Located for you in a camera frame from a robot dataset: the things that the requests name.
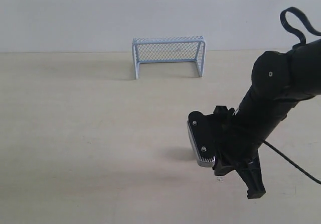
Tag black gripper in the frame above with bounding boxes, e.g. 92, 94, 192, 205
187, 105, 266, 199

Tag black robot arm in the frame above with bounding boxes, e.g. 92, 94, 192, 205
187, 40, 320, 199

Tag white miniature soccer goal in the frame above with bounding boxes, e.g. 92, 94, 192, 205
131, 36, 206, 79

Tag thin black cable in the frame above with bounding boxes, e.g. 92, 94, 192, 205
263, 140, 321, 184

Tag black flat ribbon cable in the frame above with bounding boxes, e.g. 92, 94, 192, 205
279, 7, 321, 48

